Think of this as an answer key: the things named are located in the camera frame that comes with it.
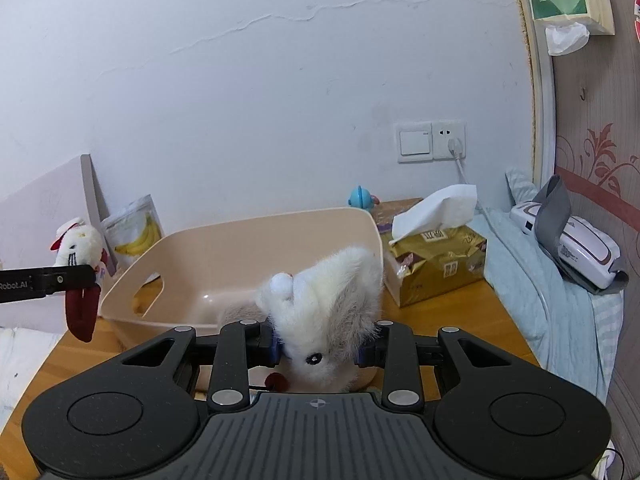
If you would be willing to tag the banana chips snack pouch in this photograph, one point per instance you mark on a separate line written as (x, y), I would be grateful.
(132, 231)

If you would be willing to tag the white furry plush toy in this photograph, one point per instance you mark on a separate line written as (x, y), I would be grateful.
(321, 316)

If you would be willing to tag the decorated headboard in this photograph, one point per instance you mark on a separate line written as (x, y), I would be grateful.
(597, 154)

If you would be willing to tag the gold tissue pack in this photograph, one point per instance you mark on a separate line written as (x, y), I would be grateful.
(428, 246)

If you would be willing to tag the beige plastic storage bin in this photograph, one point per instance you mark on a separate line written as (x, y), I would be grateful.
(189, 277)

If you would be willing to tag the wall tissue box holder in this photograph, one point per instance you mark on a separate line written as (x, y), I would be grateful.
(569, 24)

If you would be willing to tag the red white headphones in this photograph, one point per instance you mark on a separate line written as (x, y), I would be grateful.
(637, 18)

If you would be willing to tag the light blue bedding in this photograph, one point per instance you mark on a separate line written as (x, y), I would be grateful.
(572, 333)

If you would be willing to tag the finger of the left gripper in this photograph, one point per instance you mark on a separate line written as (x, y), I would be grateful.
(65, 278)

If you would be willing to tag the white wall switch socket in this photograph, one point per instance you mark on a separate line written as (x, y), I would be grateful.
(442, 139)

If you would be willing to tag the blue figurine toy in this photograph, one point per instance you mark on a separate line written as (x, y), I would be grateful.
(361, 198)

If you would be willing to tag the white device with grey strap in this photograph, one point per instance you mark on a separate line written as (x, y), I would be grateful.
(586, 255)

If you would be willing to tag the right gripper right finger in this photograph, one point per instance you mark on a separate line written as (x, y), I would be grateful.
(392, 349)

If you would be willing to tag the small red white plush doll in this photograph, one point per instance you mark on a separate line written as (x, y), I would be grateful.
(79, 247)

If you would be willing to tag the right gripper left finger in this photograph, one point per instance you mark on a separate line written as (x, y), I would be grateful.
(240, 346)

